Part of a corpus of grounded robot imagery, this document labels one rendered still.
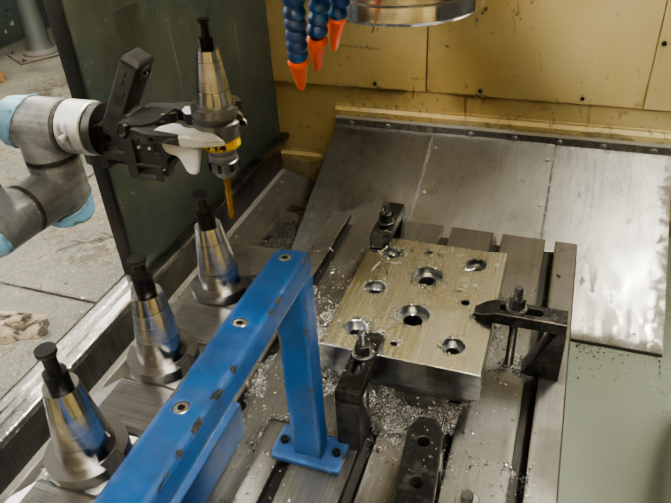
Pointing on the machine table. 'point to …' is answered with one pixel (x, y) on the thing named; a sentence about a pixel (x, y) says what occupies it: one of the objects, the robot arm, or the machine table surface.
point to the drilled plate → (439, 311)
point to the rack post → (305, 392)
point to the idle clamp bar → (423, 486)
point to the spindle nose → (410, 12)
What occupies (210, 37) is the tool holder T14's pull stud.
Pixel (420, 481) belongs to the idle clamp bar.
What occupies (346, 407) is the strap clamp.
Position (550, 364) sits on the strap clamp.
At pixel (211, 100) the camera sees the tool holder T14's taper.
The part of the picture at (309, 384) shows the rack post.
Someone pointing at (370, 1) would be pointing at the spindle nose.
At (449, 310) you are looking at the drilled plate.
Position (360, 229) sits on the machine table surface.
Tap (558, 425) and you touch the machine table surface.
